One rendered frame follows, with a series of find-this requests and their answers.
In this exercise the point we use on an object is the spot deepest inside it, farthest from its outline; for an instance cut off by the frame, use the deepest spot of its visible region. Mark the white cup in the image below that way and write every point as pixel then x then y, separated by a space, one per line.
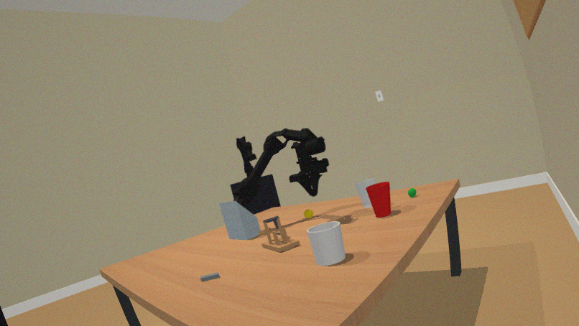
pixel 327 243

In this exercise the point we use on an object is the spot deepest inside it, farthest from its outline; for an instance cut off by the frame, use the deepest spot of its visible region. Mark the red plastic cup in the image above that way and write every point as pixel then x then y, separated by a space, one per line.
pixel 379 195

